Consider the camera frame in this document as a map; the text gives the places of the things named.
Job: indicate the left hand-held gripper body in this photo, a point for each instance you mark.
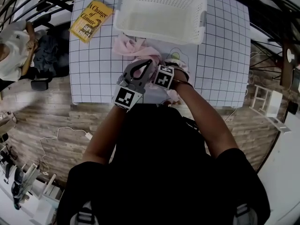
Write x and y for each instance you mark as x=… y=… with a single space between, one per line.
x=127 y=97

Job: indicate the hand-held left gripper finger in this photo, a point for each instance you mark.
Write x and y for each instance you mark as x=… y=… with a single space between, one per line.
x=146 y=75
x=128 y=70

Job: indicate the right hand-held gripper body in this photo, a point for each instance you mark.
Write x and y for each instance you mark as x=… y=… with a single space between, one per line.
x=164 y=77

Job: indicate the pink clothes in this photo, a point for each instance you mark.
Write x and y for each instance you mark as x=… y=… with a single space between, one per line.
x=131 y=48

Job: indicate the white plastic basket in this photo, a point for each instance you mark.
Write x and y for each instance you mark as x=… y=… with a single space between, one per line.
x=159 y=24

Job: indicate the person's left forearm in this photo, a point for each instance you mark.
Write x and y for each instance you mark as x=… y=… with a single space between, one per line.
x=103 y=137

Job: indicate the person's right forearm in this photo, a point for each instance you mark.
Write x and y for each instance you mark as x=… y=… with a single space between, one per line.
x=204 y=121

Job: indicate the black box device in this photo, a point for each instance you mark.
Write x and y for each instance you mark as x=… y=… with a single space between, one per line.
x=292 y=107

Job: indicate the person's right hand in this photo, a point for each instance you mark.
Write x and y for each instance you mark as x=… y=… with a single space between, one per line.
x=181 y=75

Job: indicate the white grid tablecloth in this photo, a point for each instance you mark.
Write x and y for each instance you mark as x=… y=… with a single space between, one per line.
x=93 y=74

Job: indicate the white power strip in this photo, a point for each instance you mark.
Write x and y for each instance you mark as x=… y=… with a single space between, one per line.
x=89 y=136

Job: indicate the yellow book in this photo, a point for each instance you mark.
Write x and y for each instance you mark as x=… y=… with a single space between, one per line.
x=91 y=20

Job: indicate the person's black shirt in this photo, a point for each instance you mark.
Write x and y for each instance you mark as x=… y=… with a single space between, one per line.
x=164 y=167

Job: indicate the dark grey jacket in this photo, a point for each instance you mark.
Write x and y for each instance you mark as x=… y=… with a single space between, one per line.
x=47 y=55

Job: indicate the black office chair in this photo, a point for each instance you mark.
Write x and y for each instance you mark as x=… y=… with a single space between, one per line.
x=39 y=85

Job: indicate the black metal railing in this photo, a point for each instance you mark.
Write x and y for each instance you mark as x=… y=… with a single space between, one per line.
x=56 y=3

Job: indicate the white step stool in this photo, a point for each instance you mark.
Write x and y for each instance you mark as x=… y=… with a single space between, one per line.
x=274 y=102

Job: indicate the brown wooden board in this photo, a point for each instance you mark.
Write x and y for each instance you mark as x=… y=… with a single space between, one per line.
x=287 y=76

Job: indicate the white round disc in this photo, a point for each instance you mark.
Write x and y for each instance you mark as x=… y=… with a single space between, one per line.
x=290 y=55

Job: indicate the white shelf unit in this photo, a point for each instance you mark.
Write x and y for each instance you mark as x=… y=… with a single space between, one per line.
x=44 y=205

